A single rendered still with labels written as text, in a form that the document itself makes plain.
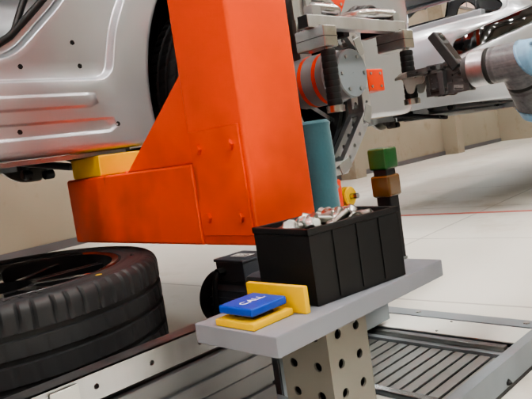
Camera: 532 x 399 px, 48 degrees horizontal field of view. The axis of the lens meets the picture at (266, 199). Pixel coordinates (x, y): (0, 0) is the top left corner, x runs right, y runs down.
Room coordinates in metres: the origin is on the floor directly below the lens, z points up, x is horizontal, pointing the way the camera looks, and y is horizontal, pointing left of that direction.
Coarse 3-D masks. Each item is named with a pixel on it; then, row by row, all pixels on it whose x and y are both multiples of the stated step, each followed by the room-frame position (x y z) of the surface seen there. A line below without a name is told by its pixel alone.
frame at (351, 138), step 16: (320, 0) 1.76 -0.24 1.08; (352, 32) 1.85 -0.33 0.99; (352, 48) 1.86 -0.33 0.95; (368, 96) 1.88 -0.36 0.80; (352, 112) 1.89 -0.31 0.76; (368, 112) 1.87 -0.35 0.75; (352, 128) 1.84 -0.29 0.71; (336, 144) 1.84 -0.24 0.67; (352, 144) 1.80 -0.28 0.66; (336, 160) 1.78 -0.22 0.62; (352, 160) 1.80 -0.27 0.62
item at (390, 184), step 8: (384, 176) 1.08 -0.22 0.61; (392, 176) 1.08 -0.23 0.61; (376, 184) 1.09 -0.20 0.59; (384, 184) 1.08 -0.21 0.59; (392, 184) 1.08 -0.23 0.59; (400, 184) 1.10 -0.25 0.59; (376, 192) 1.10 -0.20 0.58; (384, 192) 1.08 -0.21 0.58; (392, 192) 1.08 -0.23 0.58; (400, 192) 1.10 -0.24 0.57
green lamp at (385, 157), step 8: (368, 152) 1.10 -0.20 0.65; (376, 152) 1.09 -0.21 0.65; (384, 152) 1.08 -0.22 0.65; (392, 152) 1.09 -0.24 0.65; (368, 160) 1.10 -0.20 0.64; (376, 160) 1.09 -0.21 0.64; (384, 160) 1.08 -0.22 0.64; (392, 160) 1.09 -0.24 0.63; (376, 168) 1.09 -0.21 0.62; (384, 168) 1.08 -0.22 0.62; (392, 168) 1.09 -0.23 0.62
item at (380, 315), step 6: (384, 306) 1.87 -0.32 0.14; (372, 312) 1.83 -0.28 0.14; (378, 312) 1.85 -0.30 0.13; (384, 312) 1.87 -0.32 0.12; (366, 318) 1.80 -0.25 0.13; (372, 318) 1.82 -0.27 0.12; (378, 318) 1.85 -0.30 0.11; (384, 318) 1.87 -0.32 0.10; (372, 324) 1.82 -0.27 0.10; (378, 324) 1.84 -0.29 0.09
